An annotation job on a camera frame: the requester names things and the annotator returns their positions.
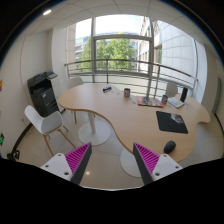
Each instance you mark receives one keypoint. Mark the metal window railing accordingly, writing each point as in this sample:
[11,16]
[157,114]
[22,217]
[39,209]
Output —
[140,76]

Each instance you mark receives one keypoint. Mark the red magazine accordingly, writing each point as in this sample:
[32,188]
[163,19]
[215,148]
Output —
[144,101]

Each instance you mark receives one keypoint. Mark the black upright speaker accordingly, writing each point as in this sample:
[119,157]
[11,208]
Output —
[184,94]

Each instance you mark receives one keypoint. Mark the curved wooden table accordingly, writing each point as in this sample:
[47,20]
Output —
[134,123]

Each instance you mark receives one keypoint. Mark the small dark cup right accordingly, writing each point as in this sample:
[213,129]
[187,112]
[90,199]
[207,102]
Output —
[164,99]

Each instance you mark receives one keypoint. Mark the black office printer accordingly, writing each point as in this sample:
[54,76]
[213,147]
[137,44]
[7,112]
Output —
[44,89]

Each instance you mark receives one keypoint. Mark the white chair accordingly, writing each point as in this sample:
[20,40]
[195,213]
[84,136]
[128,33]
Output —
[171,89]
[46,125]

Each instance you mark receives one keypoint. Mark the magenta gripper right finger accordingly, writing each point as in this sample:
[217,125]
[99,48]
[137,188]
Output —
[153,166]

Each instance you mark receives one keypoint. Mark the dark mug centre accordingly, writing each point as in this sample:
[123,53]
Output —
[127,92]

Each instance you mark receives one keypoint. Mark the small black box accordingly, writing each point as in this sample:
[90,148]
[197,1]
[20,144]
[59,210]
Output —
[106,89]

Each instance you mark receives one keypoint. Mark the white chair near left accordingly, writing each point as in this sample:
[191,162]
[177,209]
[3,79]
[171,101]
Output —
[46,125]

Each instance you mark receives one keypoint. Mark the white chair far right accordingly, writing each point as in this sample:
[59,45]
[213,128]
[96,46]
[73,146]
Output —
[171,89]

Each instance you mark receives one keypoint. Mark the black mouse pad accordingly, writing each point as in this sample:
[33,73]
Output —
[170,122]

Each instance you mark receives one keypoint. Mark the round ceiling light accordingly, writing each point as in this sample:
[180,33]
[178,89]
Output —
[47,12]

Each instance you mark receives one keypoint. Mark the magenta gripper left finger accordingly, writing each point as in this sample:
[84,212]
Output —
[70,166]

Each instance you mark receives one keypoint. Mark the black computer mouse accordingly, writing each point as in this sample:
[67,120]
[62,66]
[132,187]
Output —
[169,147]

